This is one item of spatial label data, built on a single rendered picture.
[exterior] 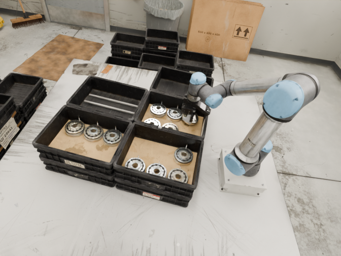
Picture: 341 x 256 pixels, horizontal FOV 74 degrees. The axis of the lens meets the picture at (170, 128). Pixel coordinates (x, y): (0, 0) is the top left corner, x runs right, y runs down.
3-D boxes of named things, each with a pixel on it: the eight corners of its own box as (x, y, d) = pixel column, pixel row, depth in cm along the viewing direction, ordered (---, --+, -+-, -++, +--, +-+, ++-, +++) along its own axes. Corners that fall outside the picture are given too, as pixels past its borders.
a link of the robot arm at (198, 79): (199, 84, 106) (188, 73, 110) (195, 100, 115) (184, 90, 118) (211, 78, 109) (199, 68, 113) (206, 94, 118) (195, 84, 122)
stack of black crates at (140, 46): (145, 60, 309) (147, 36, 284) (142, 72, 289) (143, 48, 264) (116, 56, 308) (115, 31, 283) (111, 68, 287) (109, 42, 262)
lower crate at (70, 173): (133, 147, 139) (133, 134, 131) (114, 189, 119) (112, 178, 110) (72, 130, 142) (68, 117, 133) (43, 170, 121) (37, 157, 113)
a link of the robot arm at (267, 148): (267, 158, 121) (280, 142, 111) (252, 169, 115) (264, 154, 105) (250, 142, 127) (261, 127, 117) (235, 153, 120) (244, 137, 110)
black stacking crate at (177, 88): (209, 91, 170) (213, 78, 161) (205, 117, 150) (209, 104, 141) (159, 78, 172) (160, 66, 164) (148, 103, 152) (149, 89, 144)
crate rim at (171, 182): (203, 142, 122) (204, 139, 120) (195, 191, 102) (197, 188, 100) (133, 124, 124) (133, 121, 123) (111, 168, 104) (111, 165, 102)
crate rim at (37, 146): (133, 124, 124) (133, 121, 123) (111, 168, 104) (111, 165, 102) (65, 106, 127) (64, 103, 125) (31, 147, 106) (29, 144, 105)
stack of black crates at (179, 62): (204, 87, 285) (213, 54, 252) (204, 102, 265) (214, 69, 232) (172, 82, 284) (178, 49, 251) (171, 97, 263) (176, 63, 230)
